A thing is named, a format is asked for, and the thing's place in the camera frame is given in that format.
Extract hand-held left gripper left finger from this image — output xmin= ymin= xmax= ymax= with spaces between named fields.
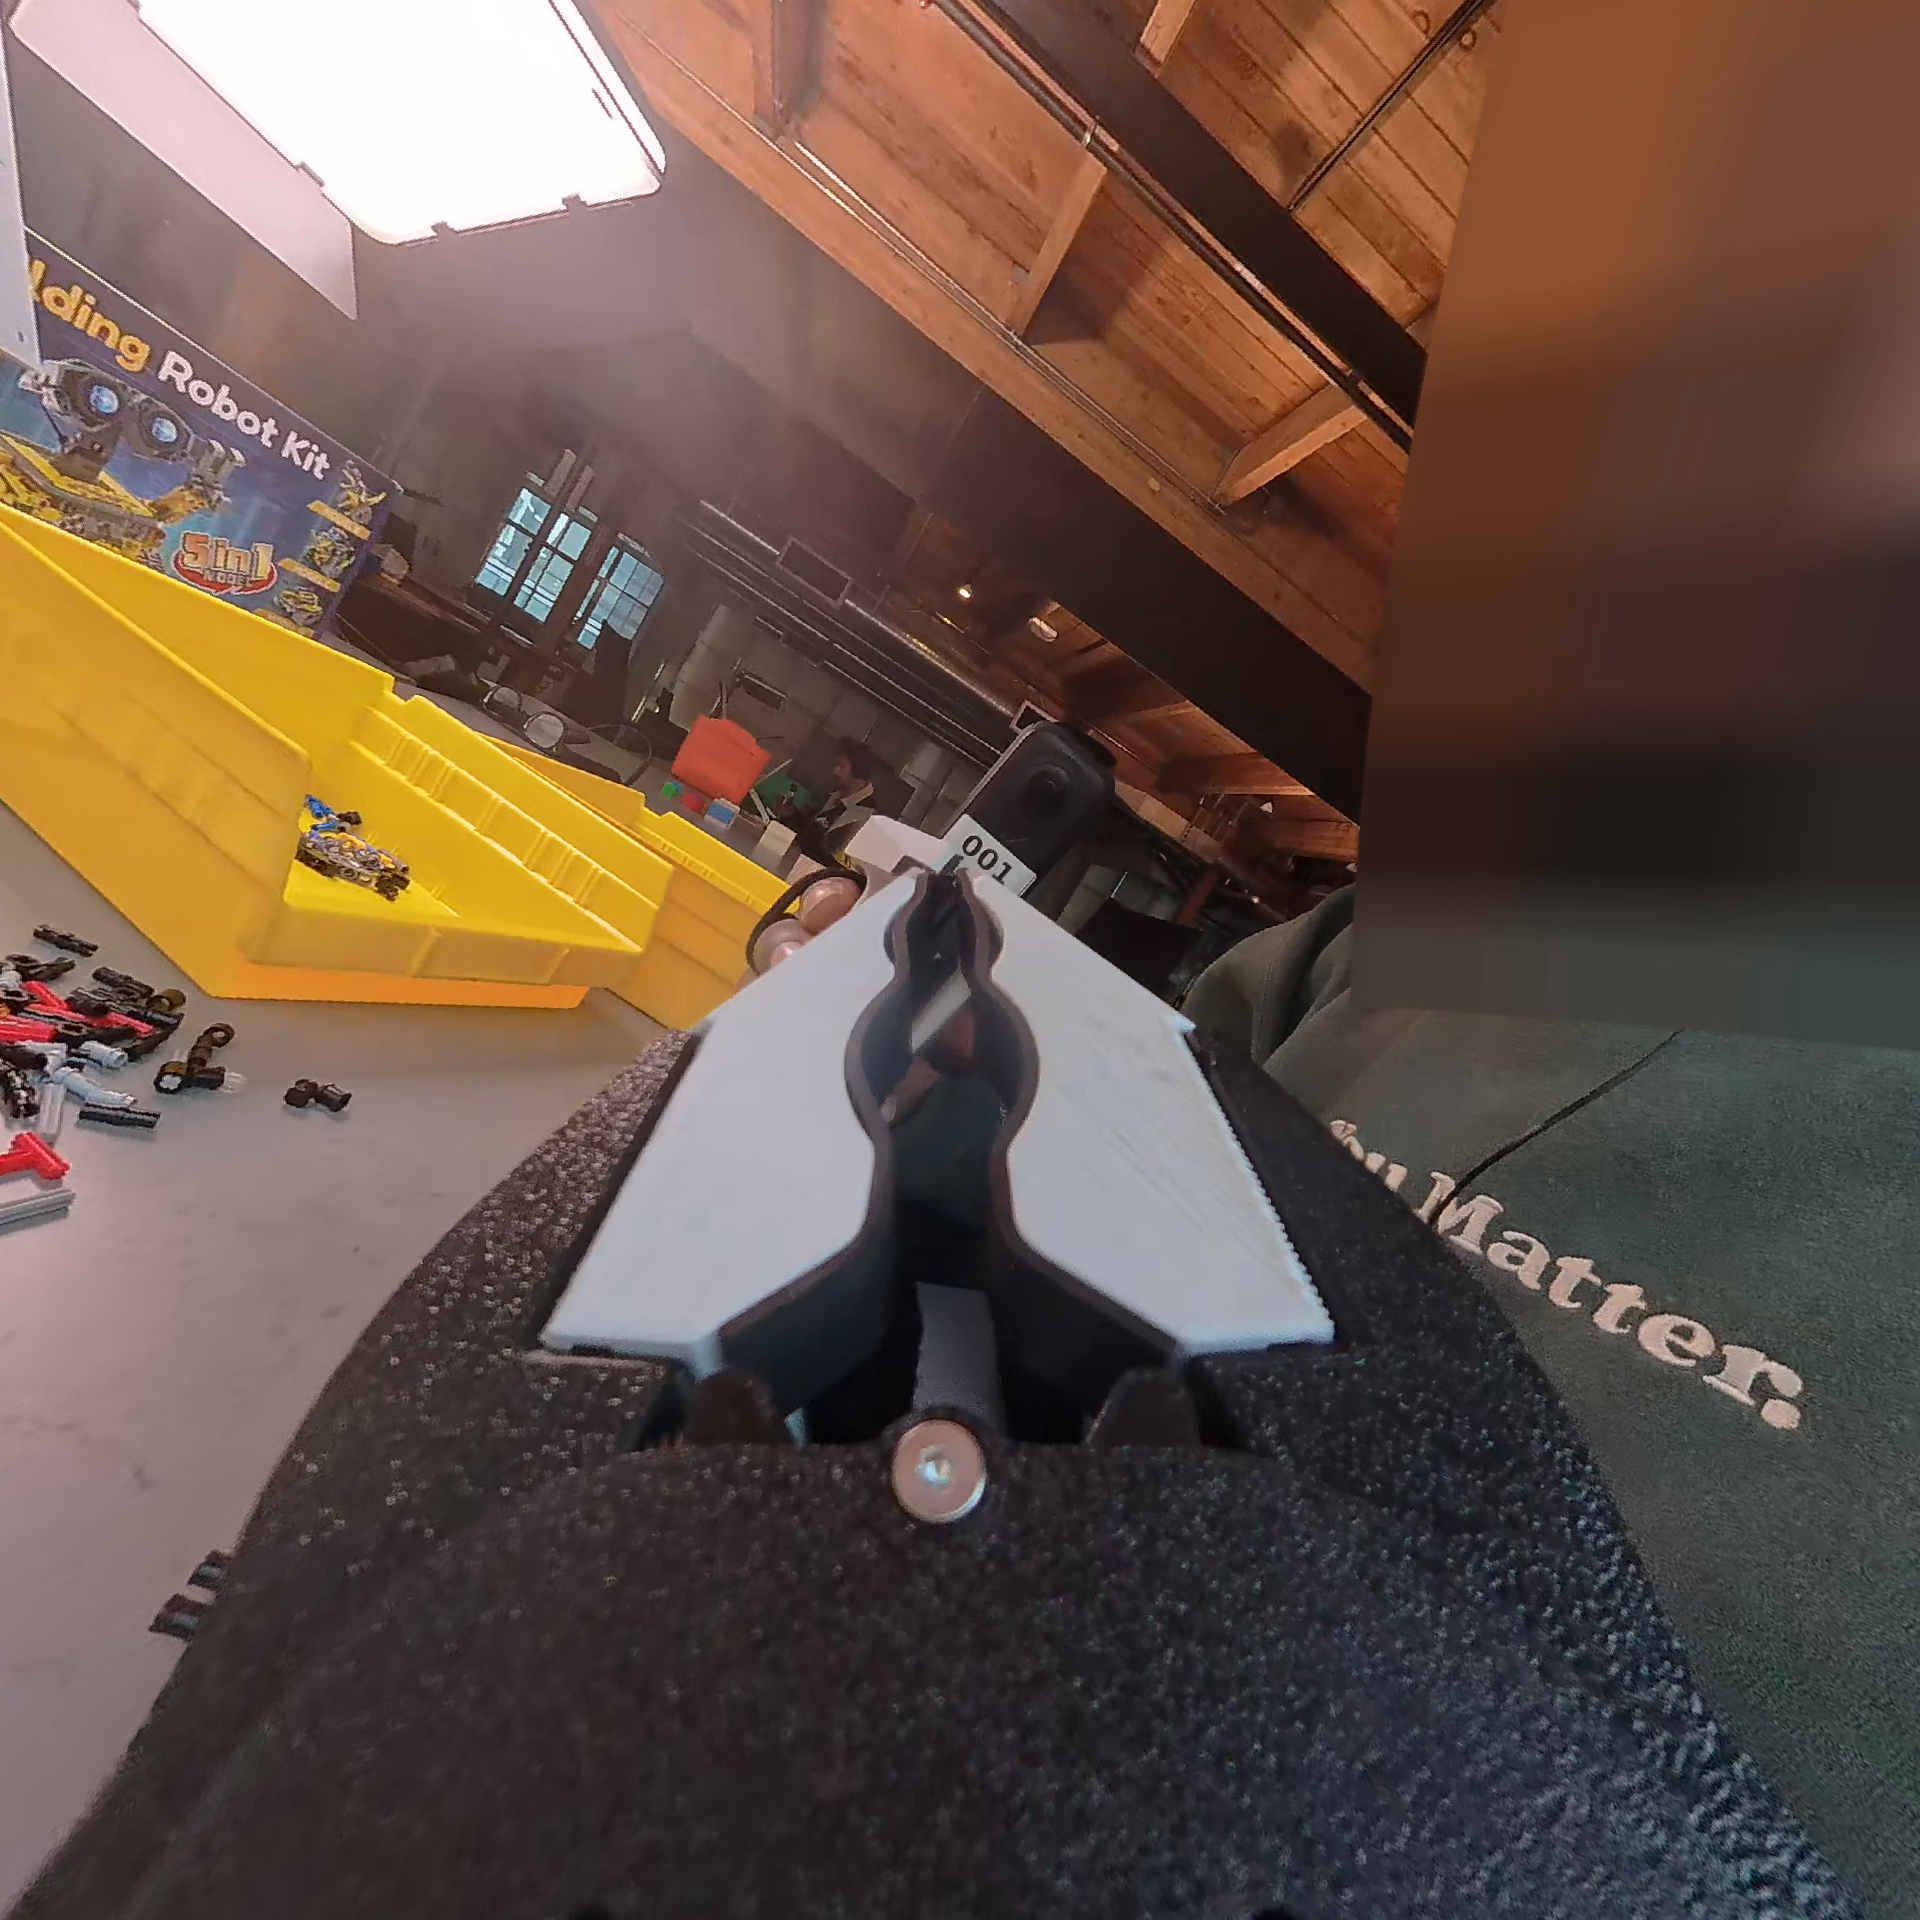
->
xmin=538 ymin=873 xmax=940 ymax=1375

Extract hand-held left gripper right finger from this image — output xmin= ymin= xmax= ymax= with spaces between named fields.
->
xmin=959 ymin=873 xmax=1337 ymax=1360

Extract person's right forearm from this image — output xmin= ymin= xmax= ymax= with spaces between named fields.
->
xmin=1182 ymin=883 xmax=1360 ymax=1070

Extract assorted lego parts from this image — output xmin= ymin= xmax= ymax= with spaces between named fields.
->
xmin=293 ymin=795 xmax=413 ymax=903

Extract pile of small lego pins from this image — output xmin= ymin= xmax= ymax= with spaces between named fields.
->
xmin=0 ymin=922 xmax=353 ymax=1233

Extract printed lego set box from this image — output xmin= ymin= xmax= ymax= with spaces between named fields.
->
xmin=0 ymin=224 xmax=400 ymax=641

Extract person's right hand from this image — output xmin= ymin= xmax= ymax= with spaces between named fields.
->
xmin=767 ymin=873 xmax=866 ymax=964

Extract yellow plastic storage bin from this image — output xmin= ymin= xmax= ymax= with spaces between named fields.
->
xmin=0 ymin=503 xmax=676 ymax=1011
xmin=496 ymin=743 xmax=873 ymax=1039

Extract orange crate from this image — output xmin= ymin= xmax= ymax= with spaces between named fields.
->
xmin=670 ymin=719 xmax=767 ymax=806

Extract person's green sweatshirt torso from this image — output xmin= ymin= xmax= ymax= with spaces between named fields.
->
xmin=1184 ymin=886 xmax=1920 ymax=1920

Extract white ceiling light panel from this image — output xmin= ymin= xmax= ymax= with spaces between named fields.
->
xmin=0 ymin=0 xmax=664 ymax=361

